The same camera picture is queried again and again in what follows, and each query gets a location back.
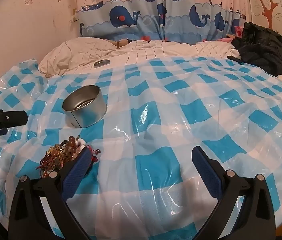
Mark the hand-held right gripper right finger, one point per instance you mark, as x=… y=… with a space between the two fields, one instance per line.
x=204 y=170

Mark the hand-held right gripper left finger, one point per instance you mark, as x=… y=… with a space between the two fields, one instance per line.
x=77 y=170

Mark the round silver tin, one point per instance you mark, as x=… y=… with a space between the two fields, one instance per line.
x=91 y=115

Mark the blue white checkered plastic sheet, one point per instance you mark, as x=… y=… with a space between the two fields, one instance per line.
x=171 y=120

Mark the beige pillow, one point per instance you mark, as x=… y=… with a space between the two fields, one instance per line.
x=76 y=52

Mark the round silver tin lid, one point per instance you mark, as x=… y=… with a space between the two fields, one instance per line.
x=101 y=63

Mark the white striped quilt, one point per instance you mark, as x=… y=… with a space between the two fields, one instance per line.
x=171 y=50

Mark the black jacket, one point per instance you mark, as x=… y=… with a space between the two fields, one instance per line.
x=266 y=47

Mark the pink item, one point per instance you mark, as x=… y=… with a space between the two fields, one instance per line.
x=237 y=31

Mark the blue whale print curtain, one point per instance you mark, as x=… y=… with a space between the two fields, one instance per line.
x=146 y=15

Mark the wall socket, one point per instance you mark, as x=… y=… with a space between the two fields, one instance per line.
x=75 y=15

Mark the brown tree wall sticker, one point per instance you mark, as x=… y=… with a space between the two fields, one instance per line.
x=267 y=7

